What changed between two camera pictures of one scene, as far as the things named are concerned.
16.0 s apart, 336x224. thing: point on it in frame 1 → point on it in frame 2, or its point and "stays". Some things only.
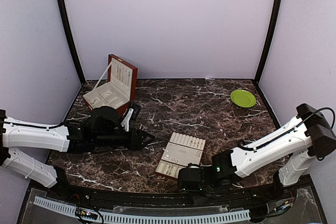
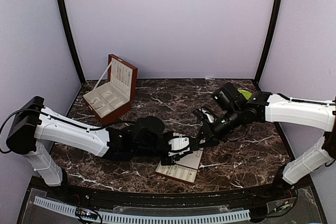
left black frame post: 65,17 stays
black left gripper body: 132,145 → 167,162
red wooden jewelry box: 119,91 stays
